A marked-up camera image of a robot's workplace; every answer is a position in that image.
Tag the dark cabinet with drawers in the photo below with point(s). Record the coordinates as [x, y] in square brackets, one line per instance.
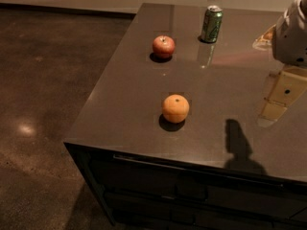
[163, 194]

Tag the orange fruit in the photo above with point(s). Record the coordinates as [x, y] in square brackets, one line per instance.
[175, 109]

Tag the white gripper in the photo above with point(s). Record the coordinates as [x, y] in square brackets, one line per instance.
[290, 37]

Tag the red apple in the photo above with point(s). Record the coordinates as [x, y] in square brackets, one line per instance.
[163, 46]

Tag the green soda can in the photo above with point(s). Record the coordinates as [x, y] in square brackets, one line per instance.
[211, 24]

